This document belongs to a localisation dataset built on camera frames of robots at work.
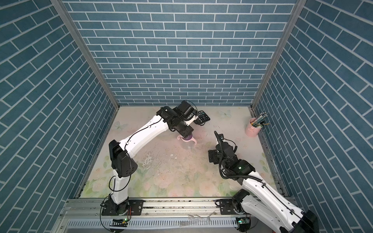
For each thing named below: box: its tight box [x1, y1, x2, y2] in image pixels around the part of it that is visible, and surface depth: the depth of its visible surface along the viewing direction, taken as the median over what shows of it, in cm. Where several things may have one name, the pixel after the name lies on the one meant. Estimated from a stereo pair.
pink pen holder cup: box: [244, 116, 262, 138], surface depth 99 cm
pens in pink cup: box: [250, 111, 271, 129], surface depth 98 cm
